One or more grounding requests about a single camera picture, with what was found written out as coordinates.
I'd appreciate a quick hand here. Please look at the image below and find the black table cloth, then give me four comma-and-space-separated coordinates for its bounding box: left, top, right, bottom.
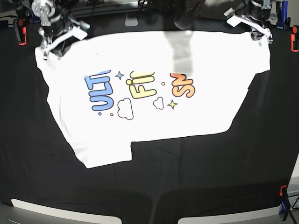
0, 13, 299, 224

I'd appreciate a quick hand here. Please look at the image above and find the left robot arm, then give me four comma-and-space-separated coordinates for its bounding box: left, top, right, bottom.
243, 0, 273, 43

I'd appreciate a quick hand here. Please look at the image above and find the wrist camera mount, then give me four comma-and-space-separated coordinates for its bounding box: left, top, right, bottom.
224, 8, 273, 44
38, 19, 91, 60

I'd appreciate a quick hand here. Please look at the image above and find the black red cable bundle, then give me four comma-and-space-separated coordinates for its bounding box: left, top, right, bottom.
174, 0, 206, 30

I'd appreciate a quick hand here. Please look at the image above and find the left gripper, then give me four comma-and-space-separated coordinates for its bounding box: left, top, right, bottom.
250, 27, 266, 41

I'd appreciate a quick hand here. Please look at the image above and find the blue clamp far right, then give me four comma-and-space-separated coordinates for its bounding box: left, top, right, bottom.
276, 0, 291, 30

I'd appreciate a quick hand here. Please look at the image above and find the red blue clamp near right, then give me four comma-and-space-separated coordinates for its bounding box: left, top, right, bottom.
279, 185, 290, 221

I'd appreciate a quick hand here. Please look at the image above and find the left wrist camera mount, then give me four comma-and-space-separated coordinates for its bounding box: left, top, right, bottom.
224, 8, 273, 44

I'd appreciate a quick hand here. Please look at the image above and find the red black clamp far left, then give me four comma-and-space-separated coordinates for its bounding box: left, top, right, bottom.
13, 19, 27, 46

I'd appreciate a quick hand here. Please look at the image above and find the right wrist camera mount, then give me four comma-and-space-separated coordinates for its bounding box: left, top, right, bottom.
38, 19, 91, 60

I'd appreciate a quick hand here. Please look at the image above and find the white graphic t-shirt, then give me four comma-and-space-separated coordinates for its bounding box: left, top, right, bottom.
35, 31, 271, 168

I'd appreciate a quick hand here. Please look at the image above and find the red black clamp far right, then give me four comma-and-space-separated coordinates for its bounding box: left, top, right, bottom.
291, 26, 299, 52

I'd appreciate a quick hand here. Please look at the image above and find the red black clamp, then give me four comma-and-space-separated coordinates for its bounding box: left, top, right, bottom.
291, 26, 299, 52
13, 19, 27, 46

